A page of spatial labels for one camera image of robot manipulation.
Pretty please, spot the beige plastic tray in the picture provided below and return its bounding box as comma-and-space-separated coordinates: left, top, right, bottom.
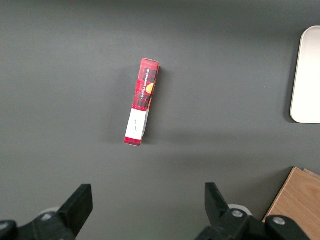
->
289, 25, 320, 124

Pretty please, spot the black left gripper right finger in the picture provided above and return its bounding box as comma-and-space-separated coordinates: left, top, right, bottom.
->
194, 182, 311, 240

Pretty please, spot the red plaid cookie box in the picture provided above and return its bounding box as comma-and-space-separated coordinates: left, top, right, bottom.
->
123, 57, 160, 147

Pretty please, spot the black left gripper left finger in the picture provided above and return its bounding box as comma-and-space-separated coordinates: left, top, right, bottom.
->
0, 183, 94, 240

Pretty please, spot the wooden board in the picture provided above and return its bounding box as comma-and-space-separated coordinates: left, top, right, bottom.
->
262, 166, 320, 240

